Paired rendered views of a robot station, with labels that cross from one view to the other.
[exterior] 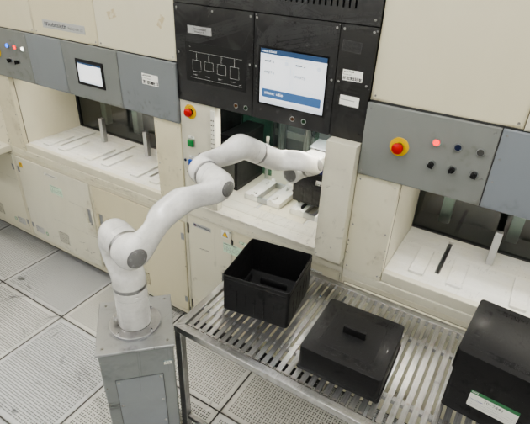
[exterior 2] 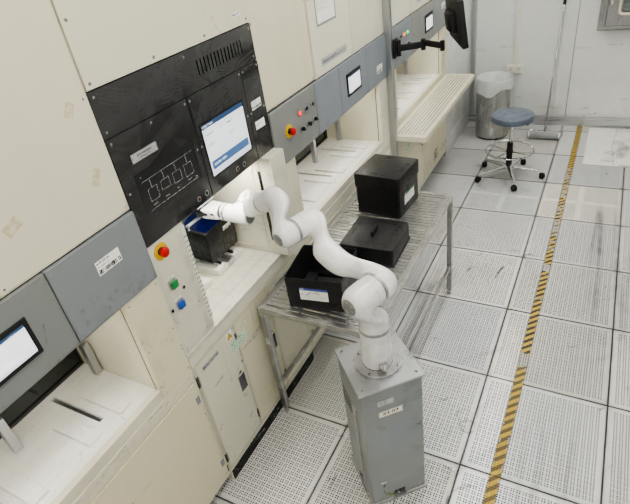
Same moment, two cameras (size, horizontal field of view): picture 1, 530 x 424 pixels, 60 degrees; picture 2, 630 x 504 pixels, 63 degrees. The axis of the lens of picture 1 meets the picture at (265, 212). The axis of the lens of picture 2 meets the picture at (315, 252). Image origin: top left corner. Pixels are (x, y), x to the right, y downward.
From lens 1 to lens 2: 2.43 m
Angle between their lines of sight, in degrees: 72
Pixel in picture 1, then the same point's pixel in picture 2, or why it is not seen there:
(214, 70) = (171, 182)
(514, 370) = (406, 167)
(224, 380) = (311, 430)
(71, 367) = not seen: outside the picture
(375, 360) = (392, 224)
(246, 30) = (185, 119)
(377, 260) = not seen: hidden behind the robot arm
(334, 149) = (274, 161)
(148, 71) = (103, 253)
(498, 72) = (299, 55)
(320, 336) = (379, 244)
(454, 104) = (294, 85)
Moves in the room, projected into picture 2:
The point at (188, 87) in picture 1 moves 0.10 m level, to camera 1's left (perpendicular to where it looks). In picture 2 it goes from (152, 226) to (146, 241)
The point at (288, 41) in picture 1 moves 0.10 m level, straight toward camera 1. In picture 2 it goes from (216, 106) to (241, 102)
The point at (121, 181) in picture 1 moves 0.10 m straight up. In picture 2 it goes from (104, 455) to (94, 437)
